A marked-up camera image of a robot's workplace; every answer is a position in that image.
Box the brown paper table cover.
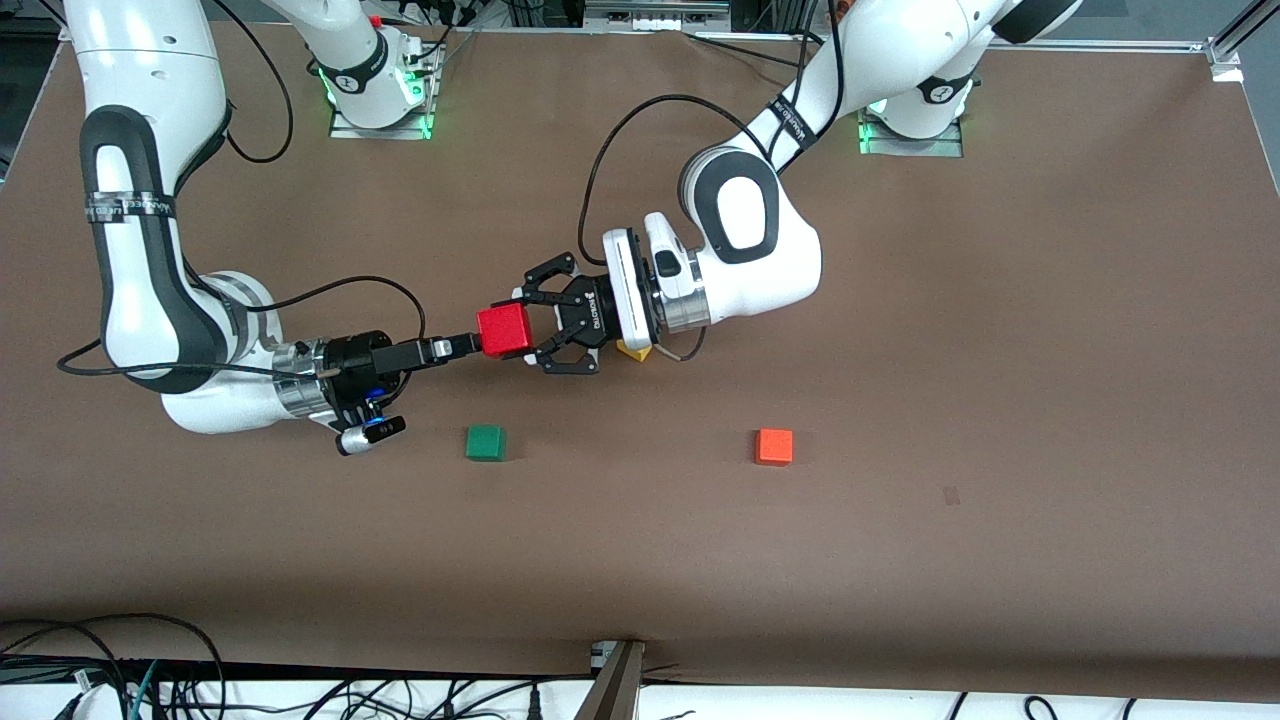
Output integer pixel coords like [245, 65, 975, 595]
[0, 20, 1280, 701]

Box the teal cable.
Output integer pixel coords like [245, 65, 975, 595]
[128, 660, 161, 720]

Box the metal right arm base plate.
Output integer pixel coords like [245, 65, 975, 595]
[328, 38, 443, 141]

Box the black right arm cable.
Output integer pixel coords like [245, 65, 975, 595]
[57, 0, 428, 379]

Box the grey metal post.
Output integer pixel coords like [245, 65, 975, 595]
[573, 640, 647, 720]

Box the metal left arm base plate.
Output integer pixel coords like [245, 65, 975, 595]
[858, 100, 966, 158]

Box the grey metal rail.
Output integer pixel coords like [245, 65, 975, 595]
[583, 0, 733, 33]

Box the black looped cable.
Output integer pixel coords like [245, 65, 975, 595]
[0, 613, 229, 720]

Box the black cable bundle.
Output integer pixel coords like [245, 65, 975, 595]
[400, 0, 486, 71]

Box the black table cable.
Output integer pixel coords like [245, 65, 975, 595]
[685, 33, 801, 71]

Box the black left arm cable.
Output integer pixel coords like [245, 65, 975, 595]
[580, 0, 846, 363]

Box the red wooden block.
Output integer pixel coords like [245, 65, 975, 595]
[476, 303, 533, 359]

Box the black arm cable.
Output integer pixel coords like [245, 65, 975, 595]
[57, 0, 428, 379]
[580, 0, 846, 363]

